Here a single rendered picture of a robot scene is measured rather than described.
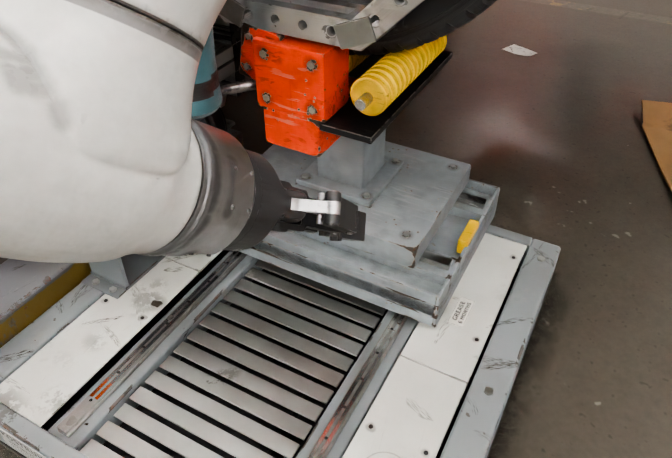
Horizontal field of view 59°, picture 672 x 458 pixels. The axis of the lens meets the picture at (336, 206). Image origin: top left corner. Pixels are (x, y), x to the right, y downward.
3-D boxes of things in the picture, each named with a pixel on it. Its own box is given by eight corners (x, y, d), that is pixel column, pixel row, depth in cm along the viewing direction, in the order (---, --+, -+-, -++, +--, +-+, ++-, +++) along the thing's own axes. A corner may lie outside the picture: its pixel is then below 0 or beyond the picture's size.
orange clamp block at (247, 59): (269, 3, 91) (265, 56, 97) (239, 19, 86) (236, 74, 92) (309, 19, 89) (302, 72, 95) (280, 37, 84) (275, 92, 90)
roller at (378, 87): (450, 52, 103) (454, 19, 100) (377, 129, 83) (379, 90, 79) (419, 45, 105) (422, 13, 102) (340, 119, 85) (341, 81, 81)
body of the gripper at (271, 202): (157, 245, 43) (236, 253, 51) (253, 251, 39) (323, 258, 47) (167, 142, 44) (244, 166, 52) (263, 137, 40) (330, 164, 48)
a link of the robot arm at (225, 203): (197, 259, 34) (259, 263, 39) (212, 101, 35) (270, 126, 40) (87, 251, 38) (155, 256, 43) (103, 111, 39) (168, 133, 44)
